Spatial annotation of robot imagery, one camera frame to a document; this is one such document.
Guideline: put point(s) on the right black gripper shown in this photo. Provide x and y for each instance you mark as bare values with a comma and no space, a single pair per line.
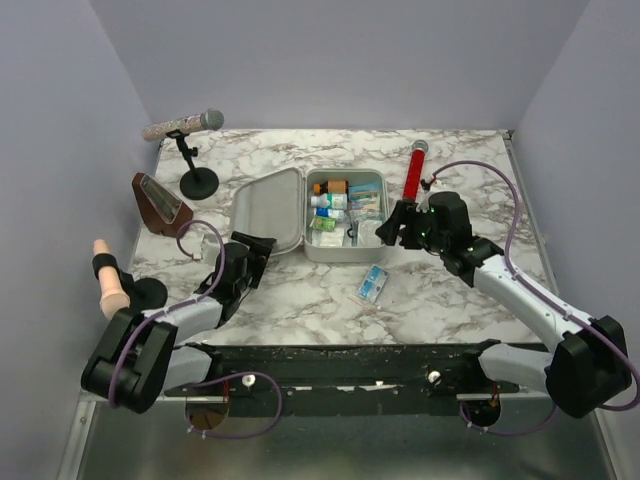
411,215

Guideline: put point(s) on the red glitter microphone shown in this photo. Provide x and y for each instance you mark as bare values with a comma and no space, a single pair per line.
412,184

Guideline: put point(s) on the green small medicine box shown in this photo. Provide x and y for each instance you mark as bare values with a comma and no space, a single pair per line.
322,223

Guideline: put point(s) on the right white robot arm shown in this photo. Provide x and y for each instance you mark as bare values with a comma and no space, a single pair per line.
583,365

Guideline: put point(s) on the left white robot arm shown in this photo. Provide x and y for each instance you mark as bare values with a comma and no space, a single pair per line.
138,356

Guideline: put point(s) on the brown medicine bottle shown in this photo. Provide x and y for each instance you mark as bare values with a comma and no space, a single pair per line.
331,187

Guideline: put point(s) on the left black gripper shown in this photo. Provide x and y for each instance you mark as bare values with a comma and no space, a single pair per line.
258,246

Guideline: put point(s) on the black round stand base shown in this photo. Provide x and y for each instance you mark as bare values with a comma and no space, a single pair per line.
146,293

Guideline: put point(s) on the pink toy microphone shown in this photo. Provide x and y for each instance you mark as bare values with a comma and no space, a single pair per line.
113,297

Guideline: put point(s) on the clear plastic zip bag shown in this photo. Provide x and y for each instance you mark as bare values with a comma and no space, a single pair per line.
364,224

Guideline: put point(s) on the brown metronome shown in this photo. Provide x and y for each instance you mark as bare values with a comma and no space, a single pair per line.
162,212

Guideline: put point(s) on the white gauze pad packet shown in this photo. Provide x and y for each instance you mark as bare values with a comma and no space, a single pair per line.
337,238

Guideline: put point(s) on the white disinfectant bottle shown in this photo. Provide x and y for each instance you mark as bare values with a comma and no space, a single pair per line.
330,201

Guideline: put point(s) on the grey medicine kit box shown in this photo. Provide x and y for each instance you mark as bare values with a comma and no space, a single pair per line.
277,206

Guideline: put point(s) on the black microphone stand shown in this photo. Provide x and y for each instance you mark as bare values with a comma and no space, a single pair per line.
198,183

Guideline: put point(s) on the band-aid box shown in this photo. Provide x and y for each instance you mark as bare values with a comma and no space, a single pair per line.
364,199

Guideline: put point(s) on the black mounting base rail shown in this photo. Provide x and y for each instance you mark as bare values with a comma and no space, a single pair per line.
350,380

